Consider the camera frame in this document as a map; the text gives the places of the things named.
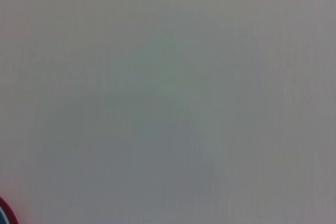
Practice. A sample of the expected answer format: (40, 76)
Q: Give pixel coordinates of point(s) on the teal blue plate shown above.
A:
(2, 218)

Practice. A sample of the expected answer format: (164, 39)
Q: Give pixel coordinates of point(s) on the maroon red plate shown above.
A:
(9, 212)

